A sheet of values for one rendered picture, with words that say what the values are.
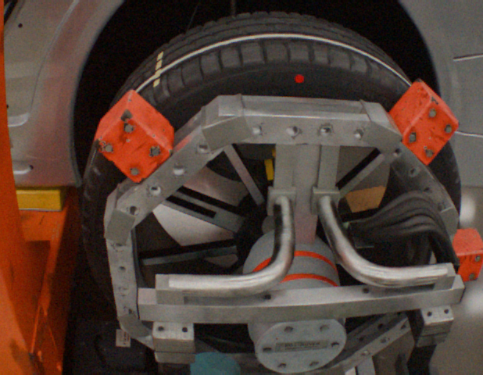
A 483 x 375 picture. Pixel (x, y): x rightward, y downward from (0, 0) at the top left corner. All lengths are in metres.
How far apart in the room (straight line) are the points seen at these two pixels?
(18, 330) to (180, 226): 1.65
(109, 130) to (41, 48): 0.50
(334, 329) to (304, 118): 0.28
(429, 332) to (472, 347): 1.37
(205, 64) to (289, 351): 0.41
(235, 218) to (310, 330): 0.26
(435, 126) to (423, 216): 0.14
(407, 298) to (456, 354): 1.35
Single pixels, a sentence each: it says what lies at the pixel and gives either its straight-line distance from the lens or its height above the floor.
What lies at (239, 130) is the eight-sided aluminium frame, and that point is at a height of 1.10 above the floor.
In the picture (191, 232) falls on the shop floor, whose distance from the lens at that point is 2.50.
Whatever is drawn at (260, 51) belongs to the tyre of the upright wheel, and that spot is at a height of 1.17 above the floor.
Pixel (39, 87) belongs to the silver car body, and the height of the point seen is 0.99.
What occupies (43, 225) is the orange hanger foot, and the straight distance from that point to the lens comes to 1.40.
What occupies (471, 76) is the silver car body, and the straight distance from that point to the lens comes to 1.37.
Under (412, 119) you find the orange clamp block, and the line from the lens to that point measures 0.87.
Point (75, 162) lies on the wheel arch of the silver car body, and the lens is 1.37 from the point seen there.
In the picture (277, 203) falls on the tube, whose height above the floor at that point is 1.01.
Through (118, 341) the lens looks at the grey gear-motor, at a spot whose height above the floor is 0.43.
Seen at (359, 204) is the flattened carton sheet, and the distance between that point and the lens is 2.70.
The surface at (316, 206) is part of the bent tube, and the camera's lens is 0.88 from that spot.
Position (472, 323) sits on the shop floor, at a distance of 2.27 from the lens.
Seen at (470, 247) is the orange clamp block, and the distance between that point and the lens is 1.06.
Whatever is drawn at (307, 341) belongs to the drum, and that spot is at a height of 0.86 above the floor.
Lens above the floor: 1.48
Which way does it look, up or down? 32 degrees down
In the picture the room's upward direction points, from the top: 3 degrees clockwise
